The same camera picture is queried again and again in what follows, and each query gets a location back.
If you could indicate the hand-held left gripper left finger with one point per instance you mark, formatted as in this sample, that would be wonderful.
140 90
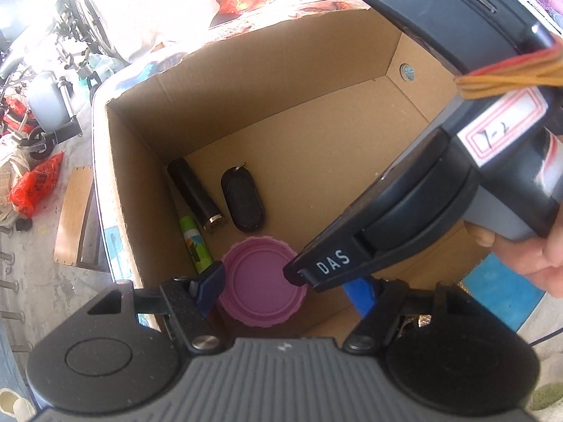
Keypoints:
210 288

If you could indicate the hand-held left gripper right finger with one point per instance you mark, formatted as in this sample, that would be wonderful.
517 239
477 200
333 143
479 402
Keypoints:
361 296

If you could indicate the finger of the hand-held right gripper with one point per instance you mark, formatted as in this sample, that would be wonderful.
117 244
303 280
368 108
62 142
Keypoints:
294 273

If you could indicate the pink plastic lid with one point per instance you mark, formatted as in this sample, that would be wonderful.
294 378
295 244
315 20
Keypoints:
259 281

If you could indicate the green lip balm tube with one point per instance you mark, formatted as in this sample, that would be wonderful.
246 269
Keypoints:
195 246

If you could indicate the black key case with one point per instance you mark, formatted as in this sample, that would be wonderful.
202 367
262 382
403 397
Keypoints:
242 202

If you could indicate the black cylindrical flashlight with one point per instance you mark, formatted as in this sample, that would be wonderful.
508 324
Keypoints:
193 193

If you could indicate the brown cardboard box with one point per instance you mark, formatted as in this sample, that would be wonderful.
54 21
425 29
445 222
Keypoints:
308 140

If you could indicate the person's right hand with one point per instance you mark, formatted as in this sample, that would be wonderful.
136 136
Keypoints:
528 259

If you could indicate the orange rubber bands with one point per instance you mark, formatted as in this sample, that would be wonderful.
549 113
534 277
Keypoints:
506 77

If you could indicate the wooden bench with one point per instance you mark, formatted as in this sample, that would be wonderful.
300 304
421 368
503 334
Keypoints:
74 220

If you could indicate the metal window railing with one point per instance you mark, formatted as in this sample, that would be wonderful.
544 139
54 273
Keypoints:
11 316

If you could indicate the red mesh bag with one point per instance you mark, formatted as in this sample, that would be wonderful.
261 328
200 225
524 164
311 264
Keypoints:
37 184

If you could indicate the white plastic bag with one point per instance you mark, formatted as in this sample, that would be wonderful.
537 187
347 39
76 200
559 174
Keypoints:
11 162

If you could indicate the black wheelchair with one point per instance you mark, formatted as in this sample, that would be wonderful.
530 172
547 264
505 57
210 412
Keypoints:
48 101

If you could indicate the red metal frame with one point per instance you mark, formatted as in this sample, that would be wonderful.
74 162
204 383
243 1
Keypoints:
15 116

